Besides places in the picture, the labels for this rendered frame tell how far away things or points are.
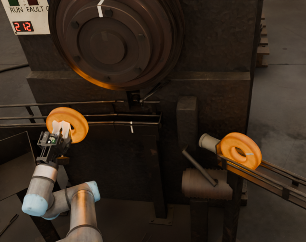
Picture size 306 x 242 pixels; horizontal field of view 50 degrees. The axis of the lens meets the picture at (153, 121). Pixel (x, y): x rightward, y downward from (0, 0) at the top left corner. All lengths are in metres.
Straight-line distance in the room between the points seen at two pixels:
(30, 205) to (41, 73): 0.67
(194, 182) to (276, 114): 1.30
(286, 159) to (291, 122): 0.36
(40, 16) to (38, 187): 0.66
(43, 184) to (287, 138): 1.71
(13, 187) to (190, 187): 0.73
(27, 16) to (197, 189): 0.97
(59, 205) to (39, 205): 0.11
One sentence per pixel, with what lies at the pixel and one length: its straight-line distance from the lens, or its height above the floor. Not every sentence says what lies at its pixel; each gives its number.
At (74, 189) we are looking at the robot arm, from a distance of 1.18.
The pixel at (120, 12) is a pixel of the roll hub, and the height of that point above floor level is 1.23.
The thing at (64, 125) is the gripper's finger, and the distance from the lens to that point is 1.21.
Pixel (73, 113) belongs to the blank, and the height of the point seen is 0.89.
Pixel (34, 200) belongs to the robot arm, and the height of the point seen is 0.81.
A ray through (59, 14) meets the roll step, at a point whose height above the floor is 1.20.
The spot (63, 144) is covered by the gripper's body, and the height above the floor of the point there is 0.83.
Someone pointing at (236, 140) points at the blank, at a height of 0.77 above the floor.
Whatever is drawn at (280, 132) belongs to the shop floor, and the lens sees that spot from 2.41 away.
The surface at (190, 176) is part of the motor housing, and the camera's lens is 1.39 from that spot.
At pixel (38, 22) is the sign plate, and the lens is 1.41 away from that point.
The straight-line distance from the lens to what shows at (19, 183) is 1.47.
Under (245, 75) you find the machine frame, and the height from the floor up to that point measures 0.87.
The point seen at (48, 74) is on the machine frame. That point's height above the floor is 0.87.
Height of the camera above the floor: 1.61
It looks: 41 degrees down
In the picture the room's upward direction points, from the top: 8 degrees counter-clockwise
